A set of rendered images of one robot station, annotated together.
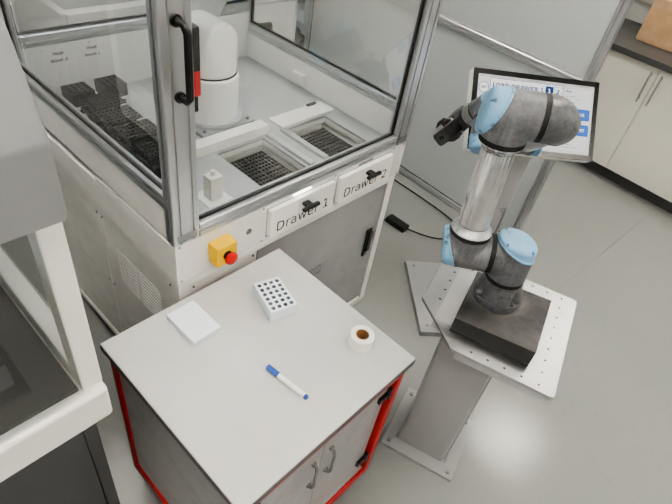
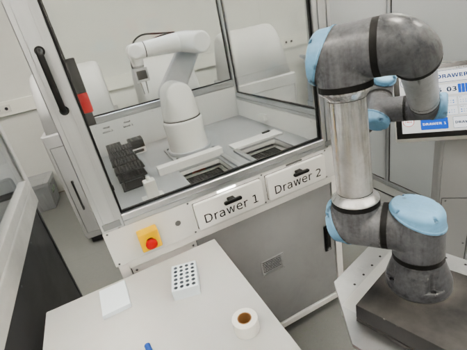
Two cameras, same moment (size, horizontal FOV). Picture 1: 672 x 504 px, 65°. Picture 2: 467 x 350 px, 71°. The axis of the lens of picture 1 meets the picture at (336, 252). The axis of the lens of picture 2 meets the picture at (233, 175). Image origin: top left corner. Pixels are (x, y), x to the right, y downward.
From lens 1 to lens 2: 80 cm
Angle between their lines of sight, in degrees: 32
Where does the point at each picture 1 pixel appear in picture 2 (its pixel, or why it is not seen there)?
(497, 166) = (343, 115)
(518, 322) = (445, 314)
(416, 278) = not seen: hidden behind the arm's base
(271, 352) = (160, 330)
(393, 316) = not seen: hidden behind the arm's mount
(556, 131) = (390, 49)
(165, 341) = (87, 313)
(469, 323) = (372, 312)
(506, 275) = (408, 251)
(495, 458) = not seen: outside the picture
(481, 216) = (351, 179)
